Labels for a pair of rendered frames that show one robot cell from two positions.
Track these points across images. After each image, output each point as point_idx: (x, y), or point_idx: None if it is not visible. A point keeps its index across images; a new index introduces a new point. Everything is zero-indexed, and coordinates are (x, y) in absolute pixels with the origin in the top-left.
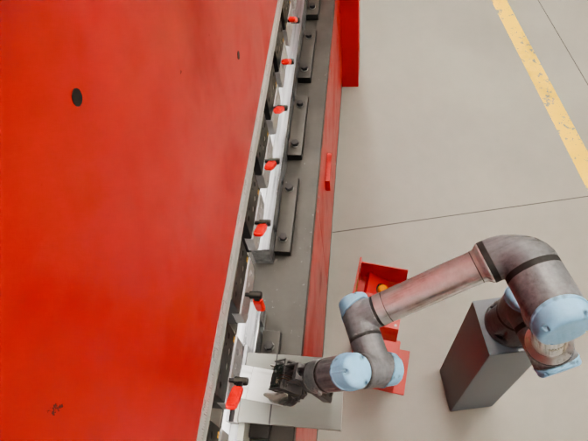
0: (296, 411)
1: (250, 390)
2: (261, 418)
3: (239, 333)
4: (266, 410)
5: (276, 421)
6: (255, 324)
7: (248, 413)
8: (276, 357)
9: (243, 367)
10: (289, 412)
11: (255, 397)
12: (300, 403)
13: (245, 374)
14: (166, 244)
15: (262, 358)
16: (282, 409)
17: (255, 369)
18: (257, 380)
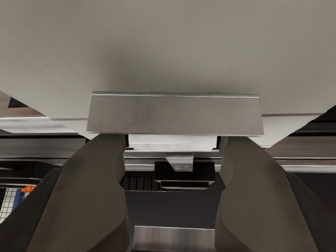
0: (324, 41)
1: (193, 141)
2: (286, 126)
3: (73, 131)
4: (262, 121)
5: (324, 102)
6: (29, 121)
7: (258, 138)
8: (63, 119)
9: (140, 148)
10: (307, 72)
11: (213, 137)
12: (271, 23)
13: (155, 147)
14: None
15: (94, 134)
16: (272, 93)
17: (134, 141)
18: (161, 138)
